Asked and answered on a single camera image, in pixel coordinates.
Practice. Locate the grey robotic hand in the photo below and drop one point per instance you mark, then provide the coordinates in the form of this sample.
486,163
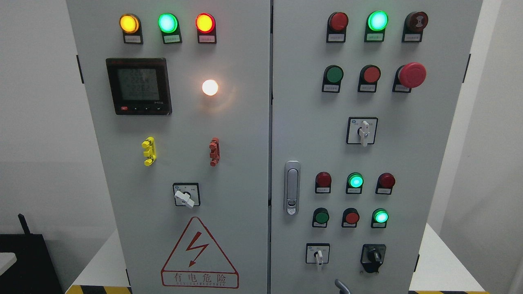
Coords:
343,289

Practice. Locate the silver door handle lock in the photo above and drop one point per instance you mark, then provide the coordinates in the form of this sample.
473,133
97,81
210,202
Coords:
292,172

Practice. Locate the grey right cabinet door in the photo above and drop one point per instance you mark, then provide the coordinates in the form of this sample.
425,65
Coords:
310,126

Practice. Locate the grey cabinet door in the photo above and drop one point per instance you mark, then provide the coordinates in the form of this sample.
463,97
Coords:
310,126
234,193

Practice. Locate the grey left cabinet door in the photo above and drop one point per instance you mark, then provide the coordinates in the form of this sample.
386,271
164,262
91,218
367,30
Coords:
234,193

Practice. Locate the green indicator light left door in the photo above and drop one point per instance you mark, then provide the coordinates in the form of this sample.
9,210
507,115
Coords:
170,28

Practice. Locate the red push button lower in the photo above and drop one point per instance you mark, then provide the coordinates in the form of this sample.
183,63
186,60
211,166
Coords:
350,218

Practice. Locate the red push button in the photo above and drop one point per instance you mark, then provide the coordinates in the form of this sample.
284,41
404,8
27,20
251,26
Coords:
350,218
368,79

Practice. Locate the green push button lower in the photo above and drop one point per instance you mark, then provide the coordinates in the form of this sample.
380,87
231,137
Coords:
320,218

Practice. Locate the green push button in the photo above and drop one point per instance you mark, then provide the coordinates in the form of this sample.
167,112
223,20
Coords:
332,77
320,218

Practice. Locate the green lit button lower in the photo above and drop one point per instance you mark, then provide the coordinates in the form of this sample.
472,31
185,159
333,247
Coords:
379,218

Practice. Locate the yellow black hazard tape right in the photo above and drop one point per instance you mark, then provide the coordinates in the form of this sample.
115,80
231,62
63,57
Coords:
445,292

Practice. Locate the yellow black hazard tape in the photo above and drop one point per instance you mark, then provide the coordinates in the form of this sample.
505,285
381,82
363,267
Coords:
445,292
83,289

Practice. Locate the dark red indicator light left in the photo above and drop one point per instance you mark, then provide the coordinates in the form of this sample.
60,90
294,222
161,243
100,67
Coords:
323,183

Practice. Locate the dark red indicator light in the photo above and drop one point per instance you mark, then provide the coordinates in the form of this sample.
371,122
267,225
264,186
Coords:
385,184
323,183

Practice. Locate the green lit indicator light middle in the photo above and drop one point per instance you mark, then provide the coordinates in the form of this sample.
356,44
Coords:
354,184

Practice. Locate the dark red indicator light right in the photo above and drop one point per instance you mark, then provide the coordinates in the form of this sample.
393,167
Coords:
385,184

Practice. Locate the red electric hazard warning sticker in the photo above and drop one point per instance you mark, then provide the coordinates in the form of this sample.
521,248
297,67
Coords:
197,260

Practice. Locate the red terminal clip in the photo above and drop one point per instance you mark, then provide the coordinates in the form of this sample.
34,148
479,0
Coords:
214,154

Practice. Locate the green push button upper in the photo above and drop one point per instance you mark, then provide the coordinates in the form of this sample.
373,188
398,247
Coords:
332,77

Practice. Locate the red push button upper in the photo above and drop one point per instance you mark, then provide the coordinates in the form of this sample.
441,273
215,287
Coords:
368,79

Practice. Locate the red emergency stop button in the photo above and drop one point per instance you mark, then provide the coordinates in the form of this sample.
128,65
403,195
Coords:
408,77

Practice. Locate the white glowing indicator light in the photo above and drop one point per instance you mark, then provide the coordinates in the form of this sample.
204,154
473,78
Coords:
210,87

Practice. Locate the yellow terminal clip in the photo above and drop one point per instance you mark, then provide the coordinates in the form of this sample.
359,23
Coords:
149,151

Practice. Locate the red indicator light top right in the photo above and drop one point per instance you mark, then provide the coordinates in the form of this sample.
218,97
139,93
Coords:
337,27

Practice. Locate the yellow black hazard tape left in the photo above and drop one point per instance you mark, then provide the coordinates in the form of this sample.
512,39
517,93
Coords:
83,289

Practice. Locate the green indicator light top right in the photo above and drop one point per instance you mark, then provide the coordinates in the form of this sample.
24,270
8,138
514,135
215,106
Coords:
375,28

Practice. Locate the dark red buzzer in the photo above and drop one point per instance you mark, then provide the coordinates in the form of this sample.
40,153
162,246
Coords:
414,25

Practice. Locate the black digital power meter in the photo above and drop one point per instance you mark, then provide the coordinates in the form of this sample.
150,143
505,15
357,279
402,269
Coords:
139,86

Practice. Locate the red lit indicator light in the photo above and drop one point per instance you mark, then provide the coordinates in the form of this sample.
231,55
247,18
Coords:
206,28

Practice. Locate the black box with antenna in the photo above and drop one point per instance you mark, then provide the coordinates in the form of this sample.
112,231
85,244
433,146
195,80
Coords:
33,271

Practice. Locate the yellow indicator light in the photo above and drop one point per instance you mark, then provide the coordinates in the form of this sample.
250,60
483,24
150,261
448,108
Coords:
131,26

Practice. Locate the black rotary selector switch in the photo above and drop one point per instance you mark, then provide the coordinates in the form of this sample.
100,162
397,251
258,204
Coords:
372,257

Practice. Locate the white selector switch lower right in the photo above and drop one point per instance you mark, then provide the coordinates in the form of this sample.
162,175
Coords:
317,254

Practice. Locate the white selector switch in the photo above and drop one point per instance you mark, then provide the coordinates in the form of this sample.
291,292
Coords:
317,254
361,130

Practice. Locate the white selector switch upper right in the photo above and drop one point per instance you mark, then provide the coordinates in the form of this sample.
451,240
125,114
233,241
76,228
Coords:
361,130

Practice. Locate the white selector switch left door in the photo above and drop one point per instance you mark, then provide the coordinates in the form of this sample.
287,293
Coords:
186,195

